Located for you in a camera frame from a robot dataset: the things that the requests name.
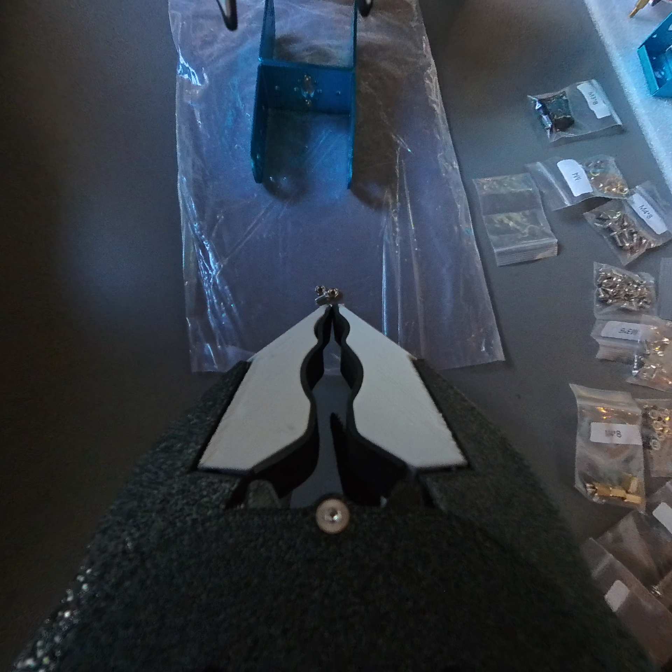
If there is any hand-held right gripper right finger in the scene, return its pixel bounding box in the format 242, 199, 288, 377
334, 306, 469, 501

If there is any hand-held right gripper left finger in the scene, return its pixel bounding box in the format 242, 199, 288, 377
195, 306, 339, 498

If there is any grey desk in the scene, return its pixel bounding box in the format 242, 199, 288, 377
0, 0, 672, 672

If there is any large clear plastic bag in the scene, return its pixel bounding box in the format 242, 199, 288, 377
168, 0, 506, 373

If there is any group of small hardware bags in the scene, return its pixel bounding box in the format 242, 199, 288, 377
472, 79, 672, 657

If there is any white foam sheet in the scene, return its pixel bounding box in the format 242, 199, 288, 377
584, 0, 672, 192

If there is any small blue metal bracket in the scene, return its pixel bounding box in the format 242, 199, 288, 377
637, 21, 672, 99

